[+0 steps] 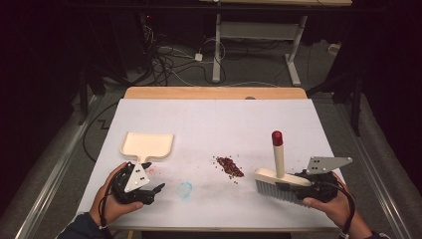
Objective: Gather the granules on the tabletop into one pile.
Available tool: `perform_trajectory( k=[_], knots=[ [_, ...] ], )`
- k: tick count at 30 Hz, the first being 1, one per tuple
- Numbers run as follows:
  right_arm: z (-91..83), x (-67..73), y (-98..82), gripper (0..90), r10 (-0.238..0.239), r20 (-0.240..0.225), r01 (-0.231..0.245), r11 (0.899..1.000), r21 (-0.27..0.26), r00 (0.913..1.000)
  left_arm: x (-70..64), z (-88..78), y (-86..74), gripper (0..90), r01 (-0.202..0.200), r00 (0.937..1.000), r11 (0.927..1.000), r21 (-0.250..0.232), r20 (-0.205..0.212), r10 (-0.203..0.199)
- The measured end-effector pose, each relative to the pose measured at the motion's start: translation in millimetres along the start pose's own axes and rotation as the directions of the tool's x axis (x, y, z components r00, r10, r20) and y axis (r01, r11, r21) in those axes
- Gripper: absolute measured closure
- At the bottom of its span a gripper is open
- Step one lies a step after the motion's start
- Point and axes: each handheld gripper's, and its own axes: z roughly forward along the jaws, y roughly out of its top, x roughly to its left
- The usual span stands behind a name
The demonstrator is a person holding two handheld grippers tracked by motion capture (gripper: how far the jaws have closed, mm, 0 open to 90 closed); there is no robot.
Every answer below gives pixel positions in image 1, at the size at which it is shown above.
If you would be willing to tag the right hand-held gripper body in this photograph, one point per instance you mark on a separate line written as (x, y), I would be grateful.
(323, 164)

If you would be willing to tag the wooden table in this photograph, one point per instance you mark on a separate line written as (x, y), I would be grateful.
(199, 93)

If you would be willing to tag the white power adapter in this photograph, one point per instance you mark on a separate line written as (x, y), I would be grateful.
(198, 57)

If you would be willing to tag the white table cover sheet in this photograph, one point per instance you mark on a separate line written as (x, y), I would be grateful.
(215, 126)

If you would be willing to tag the person's left hand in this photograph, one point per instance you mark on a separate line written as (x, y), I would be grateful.
(106, 205)

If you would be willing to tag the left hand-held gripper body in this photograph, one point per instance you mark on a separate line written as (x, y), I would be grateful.
(136, 181)

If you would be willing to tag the cream brush with grey bristles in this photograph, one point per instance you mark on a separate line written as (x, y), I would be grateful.
(278, 156)

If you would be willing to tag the person's right hand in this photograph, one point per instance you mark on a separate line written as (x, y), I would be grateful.
(335, 209)

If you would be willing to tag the aluminium floor rail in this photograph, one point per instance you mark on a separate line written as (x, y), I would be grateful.
(375, 172)
(49, 172)

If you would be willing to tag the white metal frame desk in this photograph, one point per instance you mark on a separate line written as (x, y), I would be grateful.
(258, 30)

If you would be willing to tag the red kidney beans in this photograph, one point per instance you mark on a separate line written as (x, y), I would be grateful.
(229, 166)

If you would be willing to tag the cream plastic dustpan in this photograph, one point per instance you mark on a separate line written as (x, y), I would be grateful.
(146, 146)

